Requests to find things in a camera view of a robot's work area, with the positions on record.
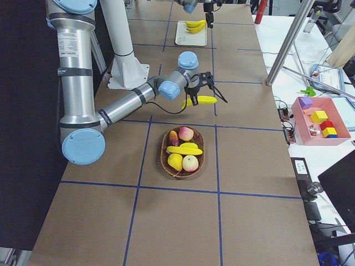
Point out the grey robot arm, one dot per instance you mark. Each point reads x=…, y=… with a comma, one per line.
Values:
x=82, y=126
x=190, y=5

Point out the yellow lemon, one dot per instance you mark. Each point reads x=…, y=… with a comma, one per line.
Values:
x=175, y=161

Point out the blue-cased tablet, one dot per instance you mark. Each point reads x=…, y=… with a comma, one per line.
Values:
x=328, y=75

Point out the red apple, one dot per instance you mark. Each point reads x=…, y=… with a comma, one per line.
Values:
x=185, y=133

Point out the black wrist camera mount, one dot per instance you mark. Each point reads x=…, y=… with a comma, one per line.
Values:
x=207, y=79

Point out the grey aluminium post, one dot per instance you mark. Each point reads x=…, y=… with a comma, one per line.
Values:
x=289, y=40

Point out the yellow banana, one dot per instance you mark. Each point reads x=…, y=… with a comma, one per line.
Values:
x=194, y=24
x=200, y=100
x=187, y=148
x=196, y=30

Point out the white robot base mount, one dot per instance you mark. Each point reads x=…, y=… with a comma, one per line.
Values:
x=127, y=72

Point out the red-green mango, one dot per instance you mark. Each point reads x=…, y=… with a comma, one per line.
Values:
x=173, y=138

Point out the pink plastic bin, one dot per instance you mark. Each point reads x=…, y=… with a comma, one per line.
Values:
x=319, y=122

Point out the brown wicker basket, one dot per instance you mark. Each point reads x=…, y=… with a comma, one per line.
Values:
x=197, y=139

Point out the cream bear-print tray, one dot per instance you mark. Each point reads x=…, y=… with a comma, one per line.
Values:
x=184, y=38

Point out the red bottle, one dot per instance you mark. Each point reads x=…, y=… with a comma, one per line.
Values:
x=260, y=12

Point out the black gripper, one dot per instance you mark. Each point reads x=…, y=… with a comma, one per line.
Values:
x=209, y=14
x=192, y=91

